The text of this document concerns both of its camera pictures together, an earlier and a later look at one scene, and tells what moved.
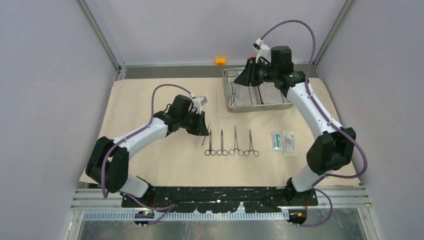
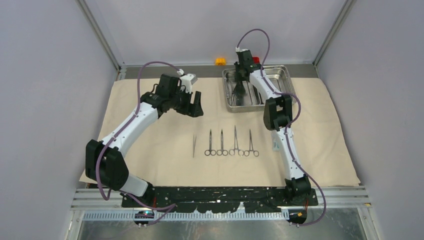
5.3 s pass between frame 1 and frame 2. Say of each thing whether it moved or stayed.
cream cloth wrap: stayed
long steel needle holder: stayed
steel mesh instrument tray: stayed
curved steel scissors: stayed
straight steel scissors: stayed
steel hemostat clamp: stayed
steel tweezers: moved
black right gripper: moved
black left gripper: moved
